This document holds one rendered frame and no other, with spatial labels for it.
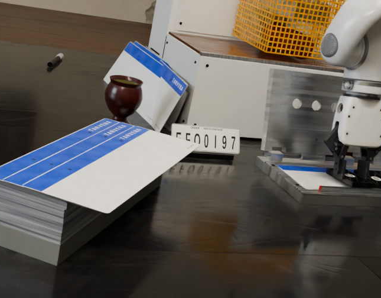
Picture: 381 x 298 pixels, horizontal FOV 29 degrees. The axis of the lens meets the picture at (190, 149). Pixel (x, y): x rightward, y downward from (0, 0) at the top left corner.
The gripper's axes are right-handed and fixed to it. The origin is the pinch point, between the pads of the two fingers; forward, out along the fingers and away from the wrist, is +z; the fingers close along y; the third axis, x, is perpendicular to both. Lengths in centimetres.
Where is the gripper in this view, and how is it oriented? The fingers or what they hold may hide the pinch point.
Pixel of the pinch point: (351, 169)
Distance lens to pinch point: 156.7
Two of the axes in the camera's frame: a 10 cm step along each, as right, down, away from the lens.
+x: -3.8, -1.5, 9.1
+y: 9.2, 0.6, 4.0
